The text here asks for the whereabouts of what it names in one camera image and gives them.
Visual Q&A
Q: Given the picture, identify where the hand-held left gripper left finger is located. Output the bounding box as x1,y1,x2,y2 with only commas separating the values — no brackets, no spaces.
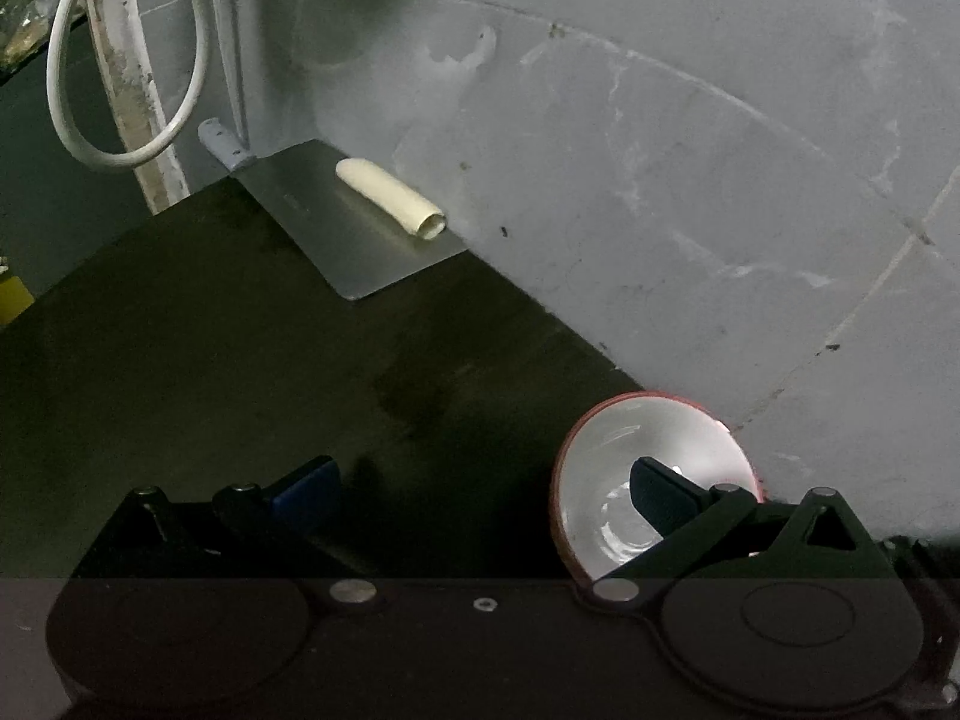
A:
97,456,383,614

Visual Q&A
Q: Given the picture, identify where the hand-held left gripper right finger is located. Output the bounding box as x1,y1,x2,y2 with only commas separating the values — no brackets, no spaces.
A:
577,457,901,617

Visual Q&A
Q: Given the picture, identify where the white ceramic bowl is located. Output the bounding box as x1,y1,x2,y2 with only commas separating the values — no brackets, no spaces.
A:
549,391,767,587

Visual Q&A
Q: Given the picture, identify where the cream rolled sheet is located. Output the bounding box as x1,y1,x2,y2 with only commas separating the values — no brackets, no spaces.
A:
334,157,448,244

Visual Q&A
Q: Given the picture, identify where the yellow box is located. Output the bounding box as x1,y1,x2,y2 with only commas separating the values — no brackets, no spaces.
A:
0,259,35,326

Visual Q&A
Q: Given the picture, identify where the grey cabinet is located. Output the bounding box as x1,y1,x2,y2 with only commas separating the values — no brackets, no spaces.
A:
0,15,155,301

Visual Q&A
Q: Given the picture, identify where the white table leg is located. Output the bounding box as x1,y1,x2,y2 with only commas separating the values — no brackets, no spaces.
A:
81,0,190,215

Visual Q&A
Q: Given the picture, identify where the pile of plastic packets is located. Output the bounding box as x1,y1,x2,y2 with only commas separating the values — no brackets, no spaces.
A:
0,0,80,76

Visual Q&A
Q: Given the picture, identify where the cleaver with grey handle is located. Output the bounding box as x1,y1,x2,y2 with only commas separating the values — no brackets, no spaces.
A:
198,118,470,303

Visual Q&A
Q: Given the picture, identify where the white flexible hose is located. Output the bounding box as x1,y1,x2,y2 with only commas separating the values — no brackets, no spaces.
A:
46,0,212,173

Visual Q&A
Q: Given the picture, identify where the grey wall pipe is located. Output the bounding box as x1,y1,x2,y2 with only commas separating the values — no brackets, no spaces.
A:
208,0,250,152

